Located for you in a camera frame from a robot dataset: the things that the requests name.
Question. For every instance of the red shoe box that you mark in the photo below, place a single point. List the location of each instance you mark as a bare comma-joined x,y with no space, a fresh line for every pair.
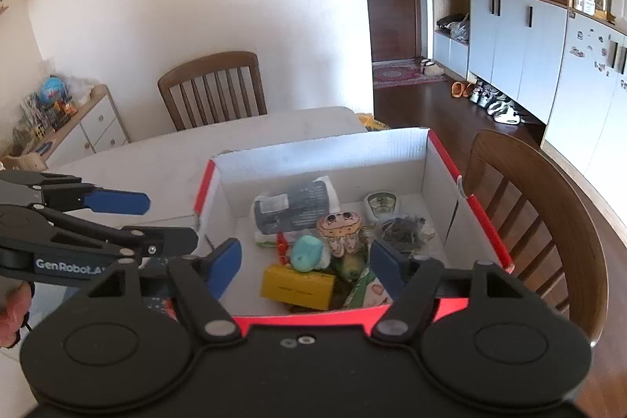
318,153

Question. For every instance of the person's left hand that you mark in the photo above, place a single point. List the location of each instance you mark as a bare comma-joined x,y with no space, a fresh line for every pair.
12,315

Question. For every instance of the crumpled clear plastic bag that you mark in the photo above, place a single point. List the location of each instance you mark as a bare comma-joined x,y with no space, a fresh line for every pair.
78,89

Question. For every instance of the white sideboard with wooden top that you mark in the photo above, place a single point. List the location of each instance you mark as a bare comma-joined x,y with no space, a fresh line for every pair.
98,119

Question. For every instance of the clear bag of dark bits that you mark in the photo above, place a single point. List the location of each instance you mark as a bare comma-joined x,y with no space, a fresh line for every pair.
401,229

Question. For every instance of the row of white sneakers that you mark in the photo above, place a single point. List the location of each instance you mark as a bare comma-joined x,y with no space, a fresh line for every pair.
494,104

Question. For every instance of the green plush pouch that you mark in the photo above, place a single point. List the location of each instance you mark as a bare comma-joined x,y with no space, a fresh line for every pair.
370,293

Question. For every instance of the red patterned rug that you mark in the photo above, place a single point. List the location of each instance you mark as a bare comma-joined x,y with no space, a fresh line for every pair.
399,75

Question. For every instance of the beige cartoon face plush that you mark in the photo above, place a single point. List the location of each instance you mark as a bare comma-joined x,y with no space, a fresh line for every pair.
340,227

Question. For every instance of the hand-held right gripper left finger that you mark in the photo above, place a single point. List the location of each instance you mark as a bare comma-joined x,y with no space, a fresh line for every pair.
225,264

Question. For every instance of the round-backed wooden chair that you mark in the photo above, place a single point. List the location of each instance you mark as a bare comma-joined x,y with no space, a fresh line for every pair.
563,212

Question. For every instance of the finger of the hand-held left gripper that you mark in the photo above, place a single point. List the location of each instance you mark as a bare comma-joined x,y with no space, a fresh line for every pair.
117,201
171,241

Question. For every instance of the dark blue patterned booklet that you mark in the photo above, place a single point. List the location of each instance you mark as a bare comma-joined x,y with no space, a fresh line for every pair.
159,304

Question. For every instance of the grey plastic bag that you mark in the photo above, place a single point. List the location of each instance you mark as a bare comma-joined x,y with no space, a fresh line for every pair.
460,28

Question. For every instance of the black bag in niche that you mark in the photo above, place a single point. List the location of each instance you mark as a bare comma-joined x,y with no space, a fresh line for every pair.
446,22

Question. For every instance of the yellow patterned cloth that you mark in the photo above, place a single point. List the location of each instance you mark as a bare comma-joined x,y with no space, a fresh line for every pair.
371,121

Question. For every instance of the cluster of small toys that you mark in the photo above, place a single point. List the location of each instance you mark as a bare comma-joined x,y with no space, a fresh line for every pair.
39,114

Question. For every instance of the blue globe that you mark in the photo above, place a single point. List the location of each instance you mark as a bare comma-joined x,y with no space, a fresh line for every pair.
51,90

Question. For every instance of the dark blue tissue packet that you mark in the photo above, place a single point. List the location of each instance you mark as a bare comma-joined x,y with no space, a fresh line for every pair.
294,202

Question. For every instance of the white slipper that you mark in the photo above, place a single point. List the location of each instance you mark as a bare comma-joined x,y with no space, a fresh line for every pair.
427,63
434,69

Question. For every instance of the light wooden stool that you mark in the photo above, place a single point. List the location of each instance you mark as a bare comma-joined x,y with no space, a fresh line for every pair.
27,161

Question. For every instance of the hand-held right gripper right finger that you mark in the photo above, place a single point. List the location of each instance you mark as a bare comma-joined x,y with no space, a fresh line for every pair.
387,266

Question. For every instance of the orange shoe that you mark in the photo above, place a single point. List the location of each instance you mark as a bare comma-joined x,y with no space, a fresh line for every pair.
468,88
458,89

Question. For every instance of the green and white tape dispenser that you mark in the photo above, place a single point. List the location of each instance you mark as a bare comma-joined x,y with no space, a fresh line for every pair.
382,205

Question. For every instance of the large white wall cabinet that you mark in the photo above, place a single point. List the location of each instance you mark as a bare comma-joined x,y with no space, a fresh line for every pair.
504,36

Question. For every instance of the yellow box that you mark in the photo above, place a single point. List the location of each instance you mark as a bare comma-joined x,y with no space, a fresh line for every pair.
296,286

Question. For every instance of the slatted wooden chair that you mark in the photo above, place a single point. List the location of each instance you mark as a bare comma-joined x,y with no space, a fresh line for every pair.
205,68

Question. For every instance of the teal round toy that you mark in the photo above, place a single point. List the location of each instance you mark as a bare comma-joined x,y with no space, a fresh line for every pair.
306,254

